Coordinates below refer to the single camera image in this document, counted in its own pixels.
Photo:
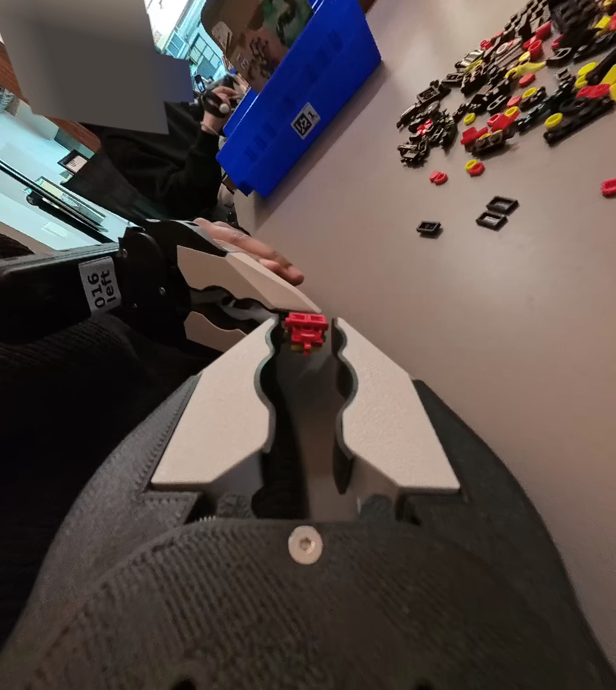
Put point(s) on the blue bin with white tag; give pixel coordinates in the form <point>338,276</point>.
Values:
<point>308,81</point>

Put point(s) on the cardboard lego box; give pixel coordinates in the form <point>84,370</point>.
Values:
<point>254,32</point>

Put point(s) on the yellow red lego car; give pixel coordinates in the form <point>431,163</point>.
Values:
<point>306,326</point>

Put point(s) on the person's black sweater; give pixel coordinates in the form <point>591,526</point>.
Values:
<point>44,431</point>

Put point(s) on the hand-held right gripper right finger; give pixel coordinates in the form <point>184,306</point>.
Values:
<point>399,431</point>

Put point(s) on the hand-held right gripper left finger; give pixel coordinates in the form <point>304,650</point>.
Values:
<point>216,431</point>

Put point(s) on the person's left hand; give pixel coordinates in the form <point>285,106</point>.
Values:
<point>248,248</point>

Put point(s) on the pile of lego pieces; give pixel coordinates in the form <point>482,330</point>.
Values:
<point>528,81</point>

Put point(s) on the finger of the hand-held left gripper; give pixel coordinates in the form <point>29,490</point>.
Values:
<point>205,331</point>
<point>254,283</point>

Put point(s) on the black flat lego tile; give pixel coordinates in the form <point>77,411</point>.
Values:
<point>490,220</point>
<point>429,228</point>
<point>503,205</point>

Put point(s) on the small red lego piece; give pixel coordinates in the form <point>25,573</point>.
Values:
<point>614,186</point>

